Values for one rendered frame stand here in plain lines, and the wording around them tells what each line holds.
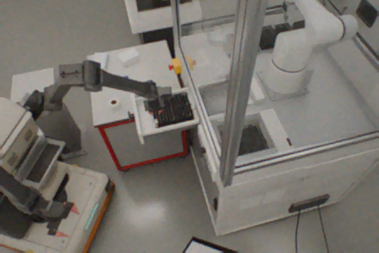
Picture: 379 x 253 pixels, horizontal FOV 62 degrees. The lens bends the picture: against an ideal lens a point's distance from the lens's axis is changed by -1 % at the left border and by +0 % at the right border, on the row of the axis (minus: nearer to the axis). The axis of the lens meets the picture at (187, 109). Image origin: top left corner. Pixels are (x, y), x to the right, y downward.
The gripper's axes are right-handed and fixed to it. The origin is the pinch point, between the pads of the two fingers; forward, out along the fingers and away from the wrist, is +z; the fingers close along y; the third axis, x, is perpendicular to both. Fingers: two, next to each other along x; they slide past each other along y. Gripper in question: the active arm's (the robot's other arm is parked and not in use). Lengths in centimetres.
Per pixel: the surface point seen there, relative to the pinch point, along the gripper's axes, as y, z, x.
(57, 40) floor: 88, 102, -194
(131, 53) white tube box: 8, 17, -66
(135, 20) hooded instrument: 0, 7, -87
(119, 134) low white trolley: 25.5, 39.2, -16.9
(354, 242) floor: -117, 95, 74
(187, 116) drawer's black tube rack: -16.9, 7.0, 1.4
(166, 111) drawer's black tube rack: -6.1, 7.1, -5.0
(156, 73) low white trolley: -6, 22, -48
